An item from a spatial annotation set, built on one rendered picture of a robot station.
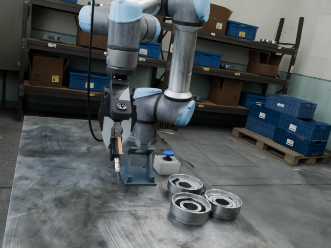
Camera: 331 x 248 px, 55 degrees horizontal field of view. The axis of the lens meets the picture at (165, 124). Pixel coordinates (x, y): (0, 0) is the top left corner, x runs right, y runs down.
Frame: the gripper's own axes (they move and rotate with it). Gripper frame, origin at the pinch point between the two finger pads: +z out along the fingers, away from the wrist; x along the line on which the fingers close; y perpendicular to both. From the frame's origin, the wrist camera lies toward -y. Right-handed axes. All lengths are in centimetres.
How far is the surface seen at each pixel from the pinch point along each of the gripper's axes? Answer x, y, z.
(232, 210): -30.3, -13.1, 12.6
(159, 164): -17.8, 15.9, 13.2
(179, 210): -15.3, -13.5, 11.6
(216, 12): -183, 363, -57
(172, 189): -17.6, -0.6, 13.2
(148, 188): -11.7, 4.5, 15.7
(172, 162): -22.2, 15.1, 12.2
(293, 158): -265, 232, 110
